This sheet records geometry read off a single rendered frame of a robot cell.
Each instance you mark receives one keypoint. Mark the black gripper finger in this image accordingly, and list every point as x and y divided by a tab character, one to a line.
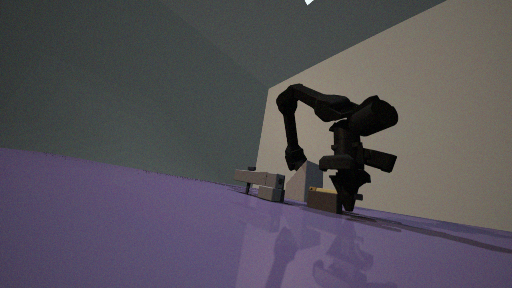
356	190
345	187

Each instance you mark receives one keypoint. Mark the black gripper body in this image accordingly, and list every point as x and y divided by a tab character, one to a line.
344	159

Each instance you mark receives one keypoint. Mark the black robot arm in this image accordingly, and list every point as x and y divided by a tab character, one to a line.
371	116

